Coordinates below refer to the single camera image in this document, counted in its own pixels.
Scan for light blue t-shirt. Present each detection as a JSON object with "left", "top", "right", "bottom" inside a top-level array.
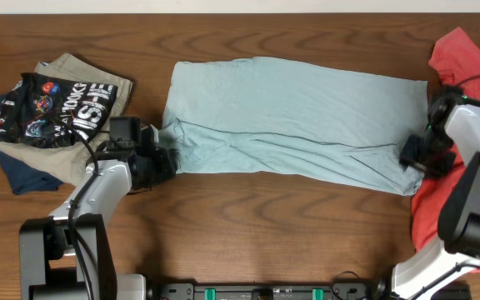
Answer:
[{"left": 159, "top": 57, "right": 428, "bottom": 196}]

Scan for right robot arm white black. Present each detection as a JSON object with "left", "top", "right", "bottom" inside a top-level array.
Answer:
[{"left": 372, "top": 86, "right": 480, "bottom": 299}]

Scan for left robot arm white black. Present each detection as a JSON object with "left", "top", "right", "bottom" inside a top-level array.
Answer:
[{"left": 19, "top": 145, "right": 177, "bottom": 300}]

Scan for beige folded garment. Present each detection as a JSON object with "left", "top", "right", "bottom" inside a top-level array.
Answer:
[{"left": 0, "top": 53, "right": 133, "bottom": 186}]

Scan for red t-shirt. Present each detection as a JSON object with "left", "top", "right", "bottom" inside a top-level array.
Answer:
[{"left": 411, "top": 27, "right": 480, "bottom": 251}]

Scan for black printed folded shirt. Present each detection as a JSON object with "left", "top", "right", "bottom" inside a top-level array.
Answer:
[{"left": 0, "top": 72, "right": 118, "bottom": 148}]

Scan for navy folded garment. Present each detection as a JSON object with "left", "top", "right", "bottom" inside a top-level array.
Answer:
[{"left": 0, "top": 95, "right": 63, "bottom": 195}]

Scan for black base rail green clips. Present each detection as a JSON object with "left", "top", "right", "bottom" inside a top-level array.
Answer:
[{"left": 147, "top": 271, "right": 390, "bottom": 300}]

